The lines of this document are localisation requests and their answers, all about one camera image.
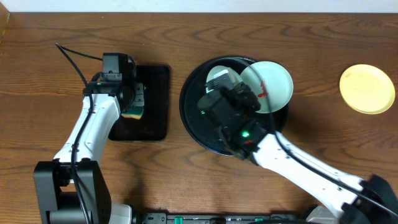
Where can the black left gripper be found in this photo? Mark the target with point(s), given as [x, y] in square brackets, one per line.
[138, 100]

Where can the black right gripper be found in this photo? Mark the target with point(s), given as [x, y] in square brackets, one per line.
[244, 91]

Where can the light green plate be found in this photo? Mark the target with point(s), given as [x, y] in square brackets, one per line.
[220, 70]
[271, 83]

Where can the green yellow sponge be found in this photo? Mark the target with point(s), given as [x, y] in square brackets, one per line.
[133, 112]

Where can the yellow plastic plate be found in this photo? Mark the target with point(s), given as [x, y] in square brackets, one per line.
[367, 89]

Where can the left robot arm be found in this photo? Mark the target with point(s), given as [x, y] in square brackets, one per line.
[71, 188]

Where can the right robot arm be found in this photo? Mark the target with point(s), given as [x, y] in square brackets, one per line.
[349, 198]

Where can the round black tray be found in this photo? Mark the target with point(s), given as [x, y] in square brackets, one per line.
[197, 125]

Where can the black rectangular sponge tray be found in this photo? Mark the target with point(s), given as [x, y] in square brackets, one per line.
[153, 124]

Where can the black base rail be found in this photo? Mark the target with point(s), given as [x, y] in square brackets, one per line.
[165, 218]

